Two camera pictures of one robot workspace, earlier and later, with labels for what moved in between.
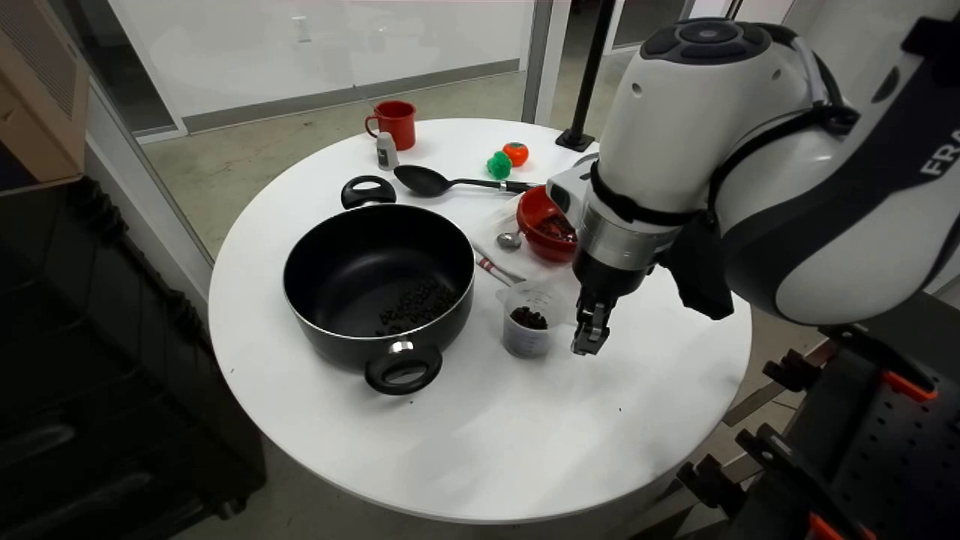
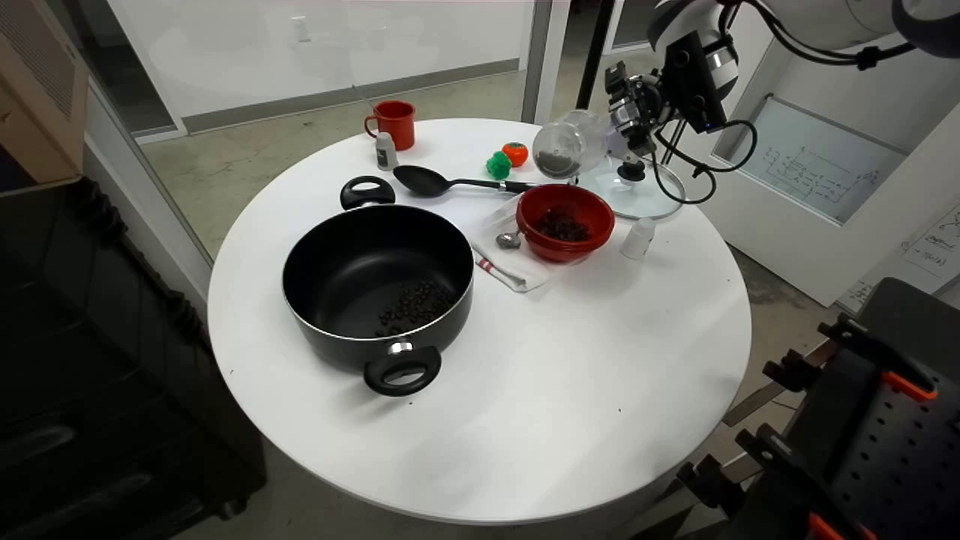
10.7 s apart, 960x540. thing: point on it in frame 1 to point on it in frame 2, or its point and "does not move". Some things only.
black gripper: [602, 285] to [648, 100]
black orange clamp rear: [895, 366] does not move
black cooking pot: [378, 284] does not move
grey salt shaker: [384, 151] does not move
